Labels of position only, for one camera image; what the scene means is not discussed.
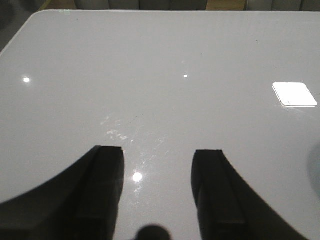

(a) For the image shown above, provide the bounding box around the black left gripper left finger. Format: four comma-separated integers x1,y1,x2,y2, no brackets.
0,145,125,240

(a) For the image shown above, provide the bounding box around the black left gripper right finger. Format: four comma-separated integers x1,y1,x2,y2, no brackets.
190,149,304,240

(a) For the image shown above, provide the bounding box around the light blue round plate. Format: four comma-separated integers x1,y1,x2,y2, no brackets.
307,142,320,196

